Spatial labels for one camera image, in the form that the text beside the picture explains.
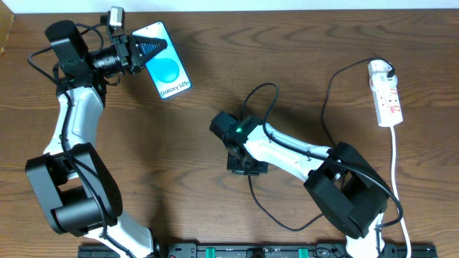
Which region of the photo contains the blue Galaxy smartphone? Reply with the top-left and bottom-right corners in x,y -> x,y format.
133,21 -> 192,99

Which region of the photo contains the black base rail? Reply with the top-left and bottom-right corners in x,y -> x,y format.
77,243 -> 439,258

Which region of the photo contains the white power strip cord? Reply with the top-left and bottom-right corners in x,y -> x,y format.
389,125 -> 412,258

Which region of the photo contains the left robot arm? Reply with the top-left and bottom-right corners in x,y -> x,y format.
25,20 -> 168,257

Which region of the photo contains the white charger plug adapter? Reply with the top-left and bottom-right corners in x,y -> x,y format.
369,70 -> 398,92

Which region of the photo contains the black USB charging cable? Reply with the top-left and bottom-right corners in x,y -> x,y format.
247,57 -> 396,232

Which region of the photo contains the white power strip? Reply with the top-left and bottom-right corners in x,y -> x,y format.
368,59 -> 403,128

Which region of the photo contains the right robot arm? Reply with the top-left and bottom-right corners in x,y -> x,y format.
209,112 -> 392,257

